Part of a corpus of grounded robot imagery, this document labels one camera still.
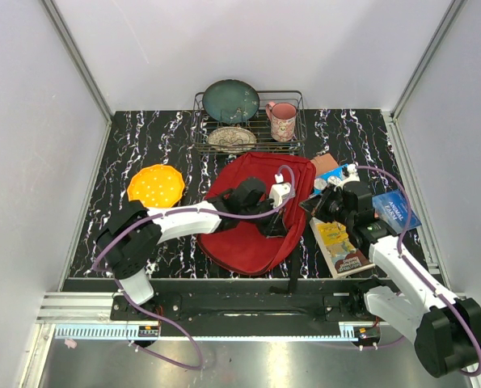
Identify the aluminium frame rail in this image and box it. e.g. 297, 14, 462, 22
39, 0, 113, 122

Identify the red backpack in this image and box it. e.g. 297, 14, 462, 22
197, 152, 316, 293

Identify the beige patterned small plate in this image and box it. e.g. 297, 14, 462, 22
208, 126, 257, 154

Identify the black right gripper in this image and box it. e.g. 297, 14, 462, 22
299, 183, 354, 226

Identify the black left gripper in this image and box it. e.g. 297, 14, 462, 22
240, 196, 287, 239

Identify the orange dotted plate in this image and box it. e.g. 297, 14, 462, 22
127, 164, 185, 208

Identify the blue treehouse comic book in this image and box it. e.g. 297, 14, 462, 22
313, 164, 347, 195

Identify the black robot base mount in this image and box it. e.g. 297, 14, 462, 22
143, 279, 375, 340

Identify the black wire dish rack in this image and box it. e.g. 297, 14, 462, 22
190, 91, 307, 156

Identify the yellow teal Penguin paperback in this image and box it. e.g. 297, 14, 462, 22
310, 217, 375, 279

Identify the dark teal plate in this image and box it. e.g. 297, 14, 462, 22
202, 79, 260, 124

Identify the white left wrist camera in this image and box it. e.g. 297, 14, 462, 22
269, 173, 294, 208

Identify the pink patterned mug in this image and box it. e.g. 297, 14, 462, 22
265, 102, 297, 142

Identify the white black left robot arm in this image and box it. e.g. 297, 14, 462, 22
95, 174, 293, 320

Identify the blue Animal Farm book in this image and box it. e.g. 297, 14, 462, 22
373, 190, 408, 236

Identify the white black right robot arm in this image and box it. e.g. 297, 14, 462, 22
300, 181, 481, 377

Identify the pink leather wallet notebook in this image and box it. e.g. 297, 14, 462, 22
310, 154, 340, 177

